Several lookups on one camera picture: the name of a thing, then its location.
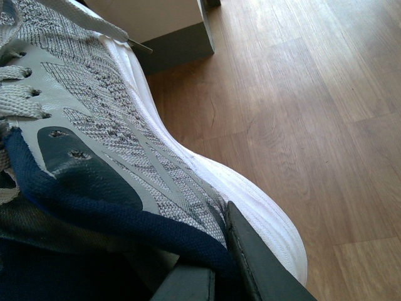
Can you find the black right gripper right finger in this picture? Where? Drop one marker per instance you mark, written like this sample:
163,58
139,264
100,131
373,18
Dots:
263,276

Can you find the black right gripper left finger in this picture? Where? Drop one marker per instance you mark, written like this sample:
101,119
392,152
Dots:
187,282

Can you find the grey knit sneaker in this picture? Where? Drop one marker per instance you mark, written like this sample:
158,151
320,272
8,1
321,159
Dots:
98,200

